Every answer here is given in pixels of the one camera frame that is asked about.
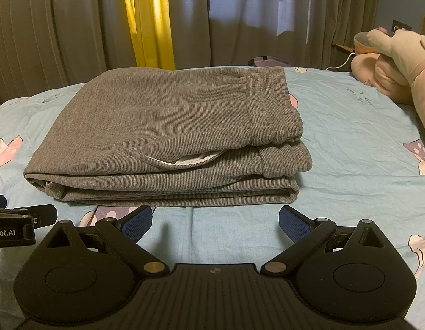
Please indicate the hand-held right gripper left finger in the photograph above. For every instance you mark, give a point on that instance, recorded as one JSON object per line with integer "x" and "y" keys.
{"x": 136, "y": 223}

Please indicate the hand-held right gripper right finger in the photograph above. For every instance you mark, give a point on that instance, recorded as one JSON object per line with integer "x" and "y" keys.
{"x": 295, "y": 223}

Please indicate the grey pants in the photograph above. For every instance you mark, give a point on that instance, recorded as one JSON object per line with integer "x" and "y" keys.
{"x": 157, "y": 120}

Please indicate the light blue printed bed sheet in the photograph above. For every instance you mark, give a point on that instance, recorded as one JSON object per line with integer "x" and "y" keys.
{"x": 353, "y": 151}

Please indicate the pink plush toy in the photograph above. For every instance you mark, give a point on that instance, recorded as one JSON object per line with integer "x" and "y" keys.
{"x": 408, "y": 55}
{"x": 381, "y": 72}

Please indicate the grey curtain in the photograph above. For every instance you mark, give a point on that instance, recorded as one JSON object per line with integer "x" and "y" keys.
{"x": 61, "y": 31}
{"x": 250, "y": 17}

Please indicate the wooden nightstand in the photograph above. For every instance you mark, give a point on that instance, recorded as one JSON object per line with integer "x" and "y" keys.
{"x": 344, "y": 48}

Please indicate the yellow curtain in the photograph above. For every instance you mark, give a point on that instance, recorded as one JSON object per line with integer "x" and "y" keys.
{"x": 150, "y": 34}

